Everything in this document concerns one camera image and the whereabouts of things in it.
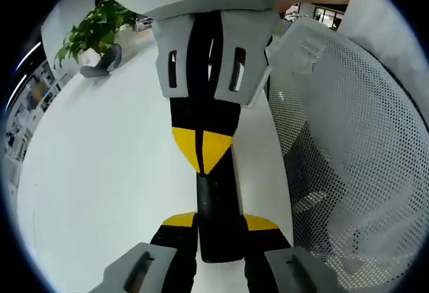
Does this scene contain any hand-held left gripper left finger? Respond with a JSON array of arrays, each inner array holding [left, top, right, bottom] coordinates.
[[88, 211, 201, 293]]

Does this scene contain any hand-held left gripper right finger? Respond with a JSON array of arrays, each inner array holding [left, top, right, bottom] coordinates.
[[243, 214, 343, 293]]

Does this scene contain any black remote control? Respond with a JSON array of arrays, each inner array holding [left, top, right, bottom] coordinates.
[[195, 172, 246, 263]]

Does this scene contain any dark grey headset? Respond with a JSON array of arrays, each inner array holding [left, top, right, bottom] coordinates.
[[79, 45, 123, 79]]

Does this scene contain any green potted plant white pot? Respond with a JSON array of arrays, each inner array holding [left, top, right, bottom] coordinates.
[[53, 0, 139, 70]]

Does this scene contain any grey mesh office chair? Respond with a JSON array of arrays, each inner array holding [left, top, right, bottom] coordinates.
[[264, 16, 426, 293]]

